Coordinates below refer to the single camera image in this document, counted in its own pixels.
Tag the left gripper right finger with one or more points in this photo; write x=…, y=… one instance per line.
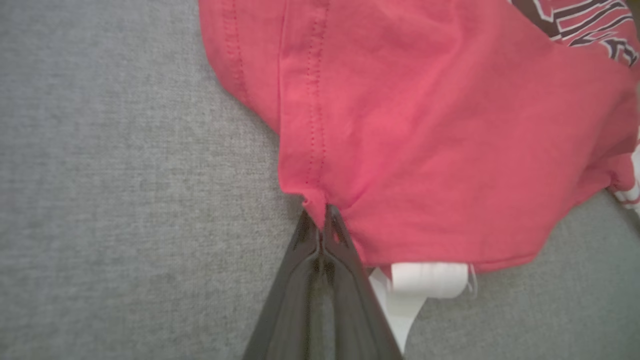
x=352, y=310

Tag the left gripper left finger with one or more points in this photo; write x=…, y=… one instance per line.
x=287, y=310

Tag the red Bulls basketball jersey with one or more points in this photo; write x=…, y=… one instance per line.
x=425, y=125

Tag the grey sofa seat cushion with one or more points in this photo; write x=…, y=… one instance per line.
x=125, y=200

